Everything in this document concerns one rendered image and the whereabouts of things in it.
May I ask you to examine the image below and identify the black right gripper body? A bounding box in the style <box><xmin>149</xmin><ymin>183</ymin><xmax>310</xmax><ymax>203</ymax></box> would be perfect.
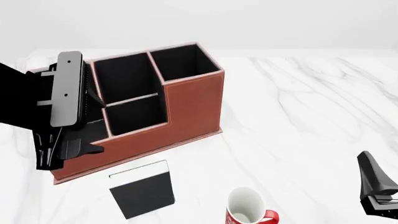
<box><xmin>359</xmin><ymin>192</ymin><xmax>398</xmax><ymax>217</ymax></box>

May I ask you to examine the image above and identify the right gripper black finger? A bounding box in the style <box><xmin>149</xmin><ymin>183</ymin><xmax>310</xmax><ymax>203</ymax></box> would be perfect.
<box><xmin>356</xmin><ymin>150</ymin><xmax>398</xmax><ymax>199</ymax></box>

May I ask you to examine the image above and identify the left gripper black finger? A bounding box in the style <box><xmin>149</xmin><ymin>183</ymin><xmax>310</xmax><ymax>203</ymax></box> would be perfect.
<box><xmin>60</xmin><ymin>138</ymin><xmax>105</xmax><ymax>162</ymax></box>
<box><xmin>82</xmin><ymin>86</ymin><xmax>107</xmax><ymax>123</ymax></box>

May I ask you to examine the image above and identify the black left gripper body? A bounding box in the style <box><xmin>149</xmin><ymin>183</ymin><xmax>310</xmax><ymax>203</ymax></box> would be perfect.
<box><xmin>25</xmin><ymin>62</ymin><xmax>65</xmax><ymax>171</ymax></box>

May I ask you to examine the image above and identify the black and white book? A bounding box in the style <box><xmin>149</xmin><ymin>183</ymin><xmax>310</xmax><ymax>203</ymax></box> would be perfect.
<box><xmin>108</xmin><ymin>159</ymin><xmax>176</xmax><ymax>220</ymax></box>

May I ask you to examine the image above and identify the red-brown desk caddy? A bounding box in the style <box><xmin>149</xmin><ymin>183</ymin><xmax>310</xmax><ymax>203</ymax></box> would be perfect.
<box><xmin>50</xmin><ymin>41</ymin><xmax>225</xmax><ymax>185</ymax></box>

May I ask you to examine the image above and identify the grey rounded plate on stalk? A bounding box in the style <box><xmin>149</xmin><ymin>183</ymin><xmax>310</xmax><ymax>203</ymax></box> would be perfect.
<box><xmin>49</xmin><ymin>50</ymin><xmax>84</xmax><ymax>128</ymax></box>

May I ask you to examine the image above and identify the red mug with white inside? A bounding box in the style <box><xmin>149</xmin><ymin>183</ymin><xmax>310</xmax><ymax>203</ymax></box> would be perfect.
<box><xmin>224</xmin><ymin>186</ymin><xmax>280</xmax><ymax>224</ymax></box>

